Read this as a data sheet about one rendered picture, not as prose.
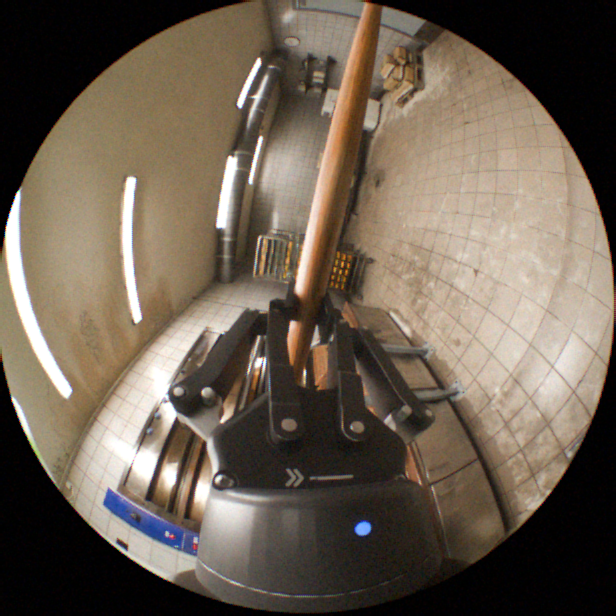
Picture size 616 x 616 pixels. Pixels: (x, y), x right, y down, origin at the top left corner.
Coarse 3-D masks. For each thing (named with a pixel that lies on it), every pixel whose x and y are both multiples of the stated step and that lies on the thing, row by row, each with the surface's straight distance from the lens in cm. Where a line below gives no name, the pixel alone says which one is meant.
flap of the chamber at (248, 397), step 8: (264, 336) 200; (264, 344) 202; (256, 352) 172; (256, 360) 165; (256, 368) 167; (256, 376) 169; (248, 384) 146; (256, 384) 170; (248, 392) 143; (248, 400) 145; (240, 408) 134
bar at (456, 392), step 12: (312, 348) 128; (384, 348) 142; (396, 348) 147; (408, 348) 155; (420, 348) 165; (432, 348) 167; (456, 384) 149; (420, 396) 118; (432, 396) 125; (444, 396) 137; (456, 396) 149
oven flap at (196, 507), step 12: (252, 348) 191; (240, 372) 173; (240, 384) 162; (228, 396) 159; (240, 396) 153; (228, 408) 151; (204, 444) 144; (204, 456) 140; (204, 468) 137; (204, 480) 135; (192, 492) 138; (204, 492) 133; (192, 504) 137; (204, 504) 132; (192, 516) 137
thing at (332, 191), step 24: (360, 24) 38; (360, 48) 29; (360, 72) 25; (360, 96) 22; (336, 120) 20; (360, 120) 20; (336, 144) 18; (336, 168) 17; (336, 192) 16; (312, 216) 17; (336, 216) 16; (312, 240) 16; (336, 240) 17; (312, 264) 16; (312, 288) 17; (312, 312) 18; (288, 336) 20; (312, 336) 20
